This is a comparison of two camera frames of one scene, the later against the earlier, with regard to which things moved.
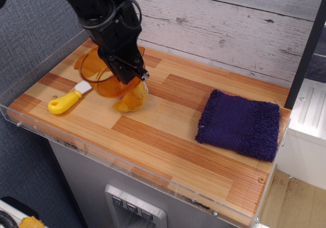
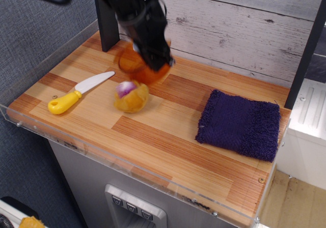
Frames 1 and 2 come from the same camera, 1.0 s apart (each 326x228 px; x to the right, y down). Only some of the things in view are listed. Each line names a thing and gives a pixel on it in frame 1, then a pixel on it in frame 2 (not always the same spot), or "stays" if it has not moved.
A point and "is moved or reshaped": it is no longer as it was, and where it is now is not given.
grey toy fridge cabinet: (86, 176) stays
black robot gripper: (119, 38) -> (149, 31)
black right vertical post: (315, 35) stays
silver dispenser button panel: (128, 210) stays
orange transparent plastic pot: (101, 76) is moved or reshaped
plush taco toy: (133, 101) stays
